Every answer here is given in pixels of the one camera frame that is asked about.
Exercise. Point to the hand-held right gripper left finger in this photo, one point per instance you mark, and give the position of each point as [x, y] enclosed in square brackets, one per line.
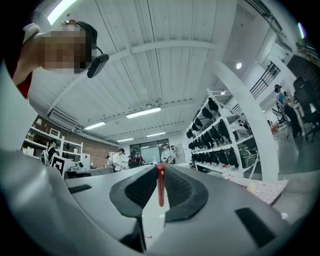
[75, 215]

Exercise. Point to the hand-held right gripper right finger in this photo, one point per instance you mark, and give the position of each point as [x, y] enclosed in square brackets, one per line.
[212, 225]

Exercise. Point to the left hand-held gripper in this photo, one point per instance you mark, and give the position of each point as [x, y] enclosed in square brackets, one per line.
[58, 165]

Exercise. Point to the red thin stick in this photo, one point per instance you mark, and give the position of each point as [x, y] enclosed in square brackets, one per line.
[160, 185]

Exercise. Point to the ceiling tube light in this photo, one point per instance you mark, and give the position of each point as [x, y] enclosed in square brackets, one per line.
[125, 140]
[156, 134]
[60, 10]
[95, 125]
[143, 112]

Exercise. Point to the dark framed glass door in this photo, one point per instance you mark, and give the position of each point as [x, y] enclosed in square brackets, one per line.
[150, 152]

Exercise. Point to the small pale yellow object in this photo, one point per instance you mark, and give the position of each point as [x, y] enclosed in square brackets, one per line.
[252, 188]

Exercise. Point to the white metal shelf rack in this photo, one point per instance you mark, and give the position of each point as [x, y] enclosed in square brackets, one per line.
[220, 168]

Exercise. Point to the pink checked rabbit mat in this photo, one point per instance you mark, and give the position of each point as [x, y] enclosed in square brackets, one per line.
[267, 191]

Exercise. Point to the white air conditioner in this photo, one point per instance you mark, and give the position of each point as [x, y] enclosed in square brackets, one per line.
[63, 117]

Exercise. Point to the dark green bag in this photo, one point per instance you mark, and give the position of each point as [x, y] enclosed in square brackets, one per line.
[248, 157]

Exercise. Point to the row of black bags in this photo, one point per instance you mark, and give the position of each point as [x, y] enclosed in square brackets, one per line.
[222, 128]

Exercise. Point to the white column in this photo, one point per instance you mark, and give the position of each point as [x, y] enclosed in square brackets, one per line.
[262, 130]

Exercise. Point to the person's red shirt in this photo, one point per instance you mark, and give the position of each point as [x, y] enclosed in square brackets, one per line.
[25, 87]

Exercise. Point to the person's head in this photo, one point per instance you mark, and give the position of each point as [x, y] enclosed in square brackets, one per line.
[62, 50]

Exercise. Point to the person's neck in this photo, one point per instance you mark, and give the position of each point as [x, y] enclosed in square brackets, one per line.
[27, 62]

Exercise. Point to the black office chair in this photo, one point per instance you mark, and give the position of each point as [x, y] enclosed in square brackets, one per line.
[303, 97]

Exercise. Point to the round ceiling lamp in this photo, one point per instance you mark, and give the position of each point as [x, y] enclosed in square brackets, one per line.
[239, 65]

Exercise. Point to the black railing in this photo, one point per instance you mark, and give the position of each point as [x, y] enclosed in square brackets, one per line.
[272, 67]

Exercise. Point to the white wall shelf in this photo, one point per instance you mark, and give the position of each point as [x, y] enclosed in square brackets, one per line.
[62, 146]

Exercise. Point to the black head-worn camera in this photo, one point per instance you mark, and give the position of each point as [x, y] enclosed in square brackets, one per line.
[98, 65]

